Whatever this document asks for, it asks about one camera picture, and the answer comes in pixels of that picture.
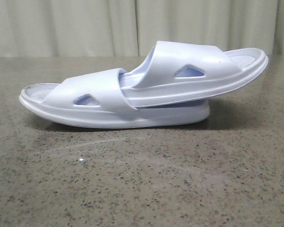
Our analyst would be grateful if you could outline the light blue slipper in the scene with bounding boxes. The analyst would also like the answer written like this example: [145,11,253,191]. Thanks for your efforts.
[19,68,210,129]
[119,41,268,107]

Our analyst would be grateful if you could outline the pale green curtain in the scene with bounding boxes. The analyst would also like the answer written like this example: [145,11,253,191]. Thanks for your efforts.
[0,0,284,57]

